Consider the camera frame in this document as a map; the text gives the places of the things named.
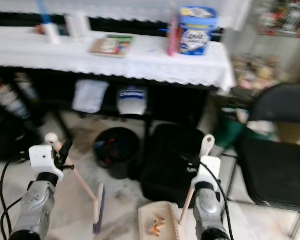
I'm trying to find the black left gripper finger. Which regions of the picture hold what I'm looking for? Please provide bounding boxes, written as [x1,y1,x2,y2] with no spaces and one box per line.
[59,139,74,163]

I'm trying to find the wooden broom with ball end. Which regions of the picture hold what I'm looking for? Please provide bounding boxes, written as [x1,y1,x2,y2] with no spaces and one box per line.
[44,132,106,235]

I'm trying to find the beige dustpan with long handle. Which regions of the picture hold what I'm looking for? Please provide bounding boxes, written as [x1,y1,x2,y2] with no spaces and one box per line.
[137,133,216,240]

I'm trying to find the large black bag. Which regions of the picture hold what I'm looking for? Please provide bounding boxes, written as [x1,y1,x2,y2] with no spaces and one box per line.
[140,123,209,209]

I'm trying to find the green bag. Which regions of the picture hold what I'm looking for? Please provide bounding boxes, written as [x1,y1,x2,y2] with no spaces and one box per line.
[212,112,246,149]

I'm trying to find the black bin with dark contents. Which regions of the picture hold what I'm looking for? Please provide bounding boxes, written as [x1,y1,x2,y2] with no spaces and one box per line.
[93,127,141,180]

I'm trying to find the black sack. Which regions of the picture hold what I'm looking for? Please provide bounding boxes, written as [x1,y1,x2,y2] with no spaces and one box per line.
[0,99,41,162]

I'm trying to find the orange debris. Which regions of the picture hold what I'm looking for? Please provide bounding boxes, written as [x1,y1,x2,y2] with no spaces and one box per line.
[149,215,167,236]

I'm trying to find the black folding chair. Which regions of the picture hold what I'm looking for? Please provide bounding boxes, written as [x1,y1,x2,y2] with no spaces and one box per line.
[230,83,300,238]

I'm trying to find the white canister with blue label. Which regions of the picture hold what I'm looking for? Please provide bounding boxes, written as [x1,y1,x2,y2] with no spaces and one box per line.
[116,85,149,117]

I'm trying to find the white lace tablecloth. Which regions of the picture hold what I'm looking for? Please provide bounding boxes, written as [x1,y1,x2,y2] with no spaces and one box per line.
[0,32,237,92]

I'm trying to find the colourful flat box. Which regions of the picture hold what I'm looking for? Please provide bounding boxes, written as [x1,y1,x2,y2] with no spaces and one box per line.
[89,33,135,59]

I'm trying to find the white cup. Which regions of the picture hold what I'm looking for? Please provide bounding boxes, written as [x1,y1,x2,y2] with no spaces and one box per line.
[45,22,62,45]

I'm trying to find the blue and white tub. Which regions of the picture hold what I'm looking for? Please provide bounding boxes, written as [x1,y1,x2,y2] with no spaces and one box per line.
[177,5,220,56]

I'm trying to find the tall pink bottle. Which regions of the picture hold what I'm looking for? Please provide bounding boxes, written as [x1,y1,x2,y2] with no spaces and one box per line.
[167,2,180,57]

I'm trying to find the white bottle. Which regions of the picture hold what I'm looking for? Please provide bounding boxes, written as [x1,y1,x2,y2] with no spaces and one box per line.
[65,10,90,42]

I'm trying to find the blue stick in cup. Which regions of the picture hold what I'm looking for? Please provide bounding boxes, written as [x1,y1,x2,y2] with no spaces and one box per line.
[37,0,52,25]

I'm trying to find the white lace shelf cloth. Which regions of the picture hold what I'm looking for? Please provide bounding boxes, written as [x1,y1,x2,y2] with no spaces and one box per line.
[0,0,254,31]

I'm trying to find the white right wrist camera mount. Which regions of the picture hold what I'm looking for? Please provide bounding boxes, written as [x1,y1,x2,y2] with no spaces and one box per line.
[195,155,222,186]

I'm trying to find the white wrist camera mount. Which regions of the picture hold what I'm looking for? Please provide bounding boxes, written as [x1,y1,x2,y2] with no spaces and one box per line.
[28,144,59,176]
[195,155,222,186]

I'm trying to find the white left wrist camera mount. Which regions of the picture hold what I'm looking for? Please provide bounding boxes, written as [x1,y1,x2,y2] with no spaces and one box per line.
[28,144,59,176]

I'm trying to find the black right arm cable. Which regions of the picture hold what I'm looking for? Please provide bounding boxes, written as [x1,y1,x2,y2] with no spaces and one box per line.
[179,152,236,240]

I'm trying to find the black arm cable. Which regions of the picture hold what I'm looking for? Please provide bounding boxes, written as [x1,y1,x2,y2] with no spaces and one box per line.
[179,152,236,240]
[0,152,32,240]

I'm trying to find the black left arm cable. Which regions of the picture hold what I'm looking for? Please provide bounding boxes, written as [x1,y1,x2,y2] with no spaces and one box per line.
[0,152,32,240]

